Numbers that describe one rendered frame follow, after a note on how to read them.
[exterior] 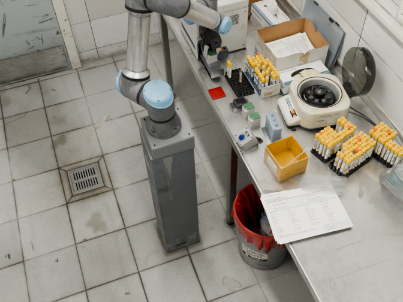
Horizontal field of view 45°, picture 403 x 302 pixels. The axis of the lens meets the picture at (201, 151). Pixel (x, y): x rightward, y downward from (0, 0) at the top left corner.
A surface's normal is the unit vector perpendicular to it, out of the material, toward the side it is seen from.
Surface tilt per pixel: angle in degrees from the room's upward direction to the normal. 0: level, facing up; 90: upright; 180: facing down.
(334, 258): 0
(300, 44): 2
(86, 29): 90
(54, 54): 90
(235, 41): 90
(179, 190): 90
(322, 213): 1
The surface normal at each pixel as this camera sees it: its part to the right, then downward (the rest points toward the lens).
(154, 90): 0.04, -0.53
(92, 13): 0.35, 0.72
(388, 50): -0.94, 0.29
